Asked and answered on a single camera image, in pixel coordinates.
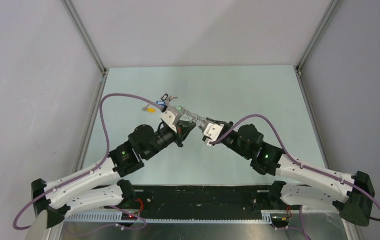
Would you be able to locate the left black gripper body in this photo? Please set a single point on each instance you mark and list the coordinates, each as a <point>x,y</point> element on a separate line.
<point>164,138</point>

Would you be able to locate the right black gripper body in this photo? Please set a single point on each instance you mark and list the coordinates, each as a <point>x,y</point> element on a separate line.
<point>230,138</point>

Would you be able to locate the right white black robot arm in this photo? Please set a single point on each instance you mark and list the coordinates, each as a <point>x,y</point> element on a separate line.
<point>350,195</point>

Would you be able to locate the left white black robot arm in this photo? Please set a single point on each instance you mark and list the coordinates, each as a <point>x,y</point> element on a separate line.
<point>102,184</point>

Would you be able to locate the yellow tagged key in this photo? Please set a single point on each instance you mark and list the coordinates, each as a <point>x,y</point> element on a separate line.
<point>149,109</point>

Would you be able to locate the blue tagged key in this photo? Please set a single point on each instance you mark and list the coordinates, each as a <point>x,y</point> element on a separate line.
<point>160,102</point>

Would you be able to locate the black tagged key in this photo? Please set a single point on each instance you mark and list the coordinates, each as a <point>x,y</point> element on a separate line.
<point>166,97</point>

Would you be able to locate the left controller board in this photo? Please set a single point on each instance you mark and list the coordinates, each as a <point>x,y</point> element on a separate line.
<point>129,217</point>

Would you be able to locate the controller board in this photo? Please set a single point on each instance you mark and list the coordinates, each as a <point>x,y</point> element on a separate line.
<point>280,222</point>
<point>129,217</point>

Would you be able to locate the right controller board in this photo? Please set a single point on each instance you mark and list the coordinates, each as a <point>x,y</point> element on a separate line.
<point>280,222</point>

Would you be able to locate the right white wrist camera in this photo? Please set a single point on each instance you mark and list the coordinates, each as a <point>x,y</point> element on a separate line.
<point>211,132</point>

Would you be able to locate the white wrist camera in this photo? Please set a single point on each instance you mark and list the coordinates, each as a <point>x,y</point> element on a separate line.
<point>211,132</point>
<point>171,117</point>

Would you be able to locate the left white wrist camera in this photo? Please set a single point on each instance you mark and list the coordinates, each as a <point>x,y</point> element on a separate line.
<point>171,117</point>

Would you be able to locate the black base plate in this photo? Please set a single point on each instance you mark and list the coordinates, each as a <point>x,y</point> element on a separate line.
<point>205,200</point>

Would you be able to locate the metal cable duct rail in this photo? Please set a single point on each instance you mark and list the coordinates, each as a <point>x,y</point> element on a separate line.
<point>115,217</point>

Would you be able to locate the left aluminium frame post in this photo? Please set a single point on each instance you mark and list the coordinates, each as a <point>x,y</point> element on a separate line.
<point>82,31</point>

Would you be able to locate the aluminium frame post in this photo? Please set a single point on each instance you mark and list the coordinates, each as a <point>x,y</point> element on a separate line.
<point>318,33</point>
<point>82,31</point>

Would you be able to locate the right aluminium frame post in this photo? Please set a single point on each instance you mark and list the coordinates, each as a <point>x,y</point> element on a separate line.
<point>318,33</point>

